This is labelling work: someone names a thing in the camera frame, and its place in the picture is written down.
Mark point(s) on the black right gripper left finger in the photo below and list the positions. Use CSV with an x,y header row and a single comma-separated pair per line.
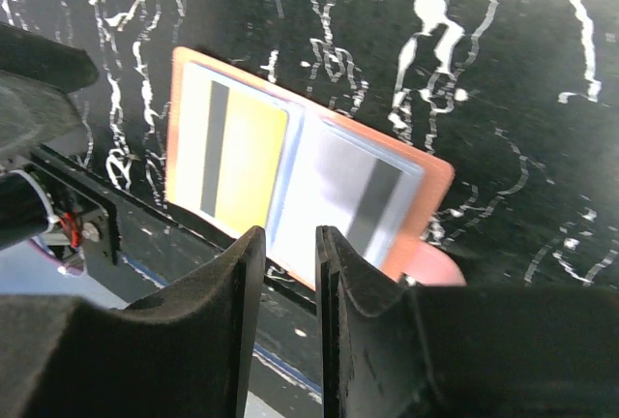
x,y
182,351

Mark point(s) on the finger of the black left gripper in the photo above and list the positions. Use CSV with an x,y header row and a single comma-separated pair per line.
x,y
27,54

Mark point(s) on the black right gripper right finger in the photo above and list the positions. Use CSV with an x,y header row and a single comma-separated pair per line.
x,y
395,350

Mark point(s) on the white credit card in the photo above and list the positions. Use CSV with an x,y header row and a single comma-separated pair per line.
x,y
362,190

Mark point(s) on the gold credit card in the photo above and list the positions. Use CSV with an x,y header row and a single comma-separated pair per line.
x,y
245,136

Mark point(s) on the pink leather card holder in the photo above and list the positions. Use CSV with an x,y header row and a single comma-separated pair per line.
x,y
290,225

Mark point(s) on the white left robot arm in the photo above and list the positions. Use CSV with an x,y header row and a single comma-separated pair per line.
x,y
41,128

